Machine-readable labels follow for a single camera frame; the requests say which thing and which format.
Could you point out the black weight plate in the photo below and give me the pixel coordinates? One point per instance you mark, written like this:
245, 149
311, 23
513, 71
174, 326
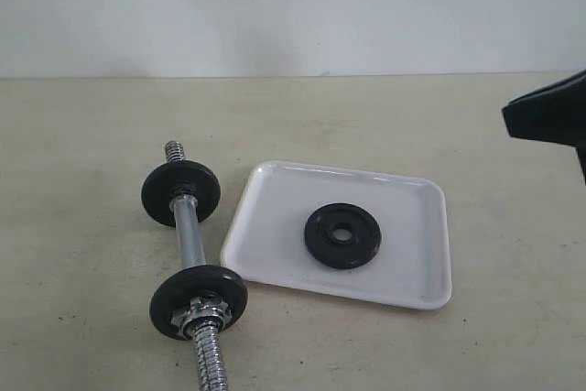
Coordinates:
208, 282
342, 236
178, 178

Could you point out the chrome star collar nut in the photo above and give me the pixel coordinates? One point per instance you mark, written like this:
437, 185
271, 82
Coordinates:
201, 311

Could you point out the chrome threaded dumbbell bar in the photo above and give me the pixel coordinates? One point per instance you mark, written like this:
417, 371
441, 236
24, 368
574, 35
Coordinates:
211, 369

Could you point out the white rectangular plastic tray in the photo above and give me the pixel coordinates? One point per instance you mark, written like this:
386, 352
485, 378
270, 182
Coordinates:
411, 269

